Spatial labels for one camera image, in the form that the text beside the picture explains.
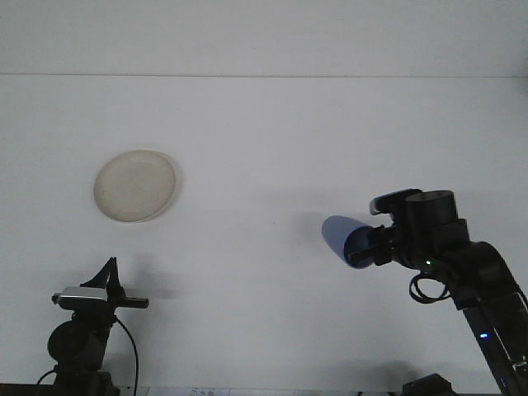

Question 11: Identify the pale blue cup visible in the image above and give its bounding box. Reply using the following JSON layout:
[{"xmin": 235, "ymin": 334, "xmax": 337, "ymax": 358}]
[{"xmin": 321, "ymin": 214, "xmax": 375, "ymax": 271}]

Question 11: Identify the pale round plate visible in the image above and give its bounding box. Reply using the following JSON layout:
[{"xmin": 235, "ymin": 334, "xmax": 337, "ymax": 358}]
[{"xmin": 93, "ymin": 149, "xmax": 182, "ymax": 224}]

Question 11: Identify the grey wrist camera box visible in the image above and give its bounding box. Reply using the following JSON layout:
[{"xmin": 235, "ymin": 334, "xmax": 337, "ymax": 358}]
[
  {"xmin": 370, "ymin": 188, "xmax": 424, "ymax": 216},
  {"xmin": 52, "ymin": 285, "xmax": 107, "ymax": 309}
]

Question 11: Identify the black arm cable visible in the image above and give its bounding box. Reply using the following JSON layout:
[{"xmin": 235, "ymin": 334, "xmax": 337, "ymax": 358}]
[
  {"xmin": 409, "ymin": 271, "xmax": 451, "ymax": 305},
  {"xmin": 114, "ymin": 315, "xmax": 140, "ymax": 393}
]

